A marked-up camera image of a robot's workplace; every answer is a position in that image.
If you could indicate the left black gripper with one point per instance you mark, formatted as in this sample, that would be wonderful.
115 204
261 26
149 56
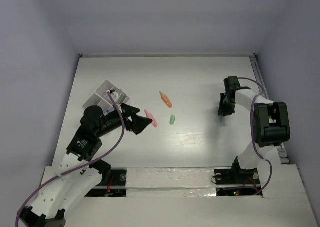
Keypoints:
138 123

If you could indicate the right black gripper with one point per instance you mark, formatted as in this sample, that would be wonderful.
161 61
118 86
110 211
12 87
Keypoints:
221 109

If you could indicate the mint green highlighter marker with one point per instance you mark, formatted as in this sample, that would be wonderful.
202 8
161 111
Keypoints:
221 120

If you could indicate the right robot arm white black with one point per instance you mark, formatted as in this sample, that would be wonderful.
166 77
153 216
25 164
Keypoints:
248 159

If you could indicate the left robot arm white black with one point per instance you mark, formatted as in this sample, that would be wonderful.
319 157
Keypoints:
79 172

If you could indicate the pink highlighter marker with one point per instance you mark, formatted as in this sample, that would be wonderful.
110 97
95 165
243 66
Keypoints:
150 116

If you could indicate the white compartment organizer box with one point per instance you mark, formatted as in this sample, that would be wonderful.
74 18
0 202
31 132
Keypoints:
100 98

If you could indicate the orange highlighter marker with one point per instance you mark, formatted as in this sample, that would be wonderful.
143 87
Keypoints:
166 100

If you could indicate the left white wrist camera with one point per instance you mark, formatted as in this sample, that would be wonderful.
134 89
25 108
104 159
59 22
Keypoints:
117 95

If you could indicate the aluminium rail right edge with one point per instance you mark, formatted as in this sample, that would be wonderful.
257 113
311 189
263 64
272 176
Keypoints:
270 125

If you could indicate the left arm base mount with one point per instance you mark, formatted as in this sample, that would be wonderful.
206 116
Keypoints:
113 181

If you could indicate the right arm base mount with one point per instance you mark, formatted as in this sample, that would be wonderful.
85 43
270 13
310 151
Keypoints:
232 182

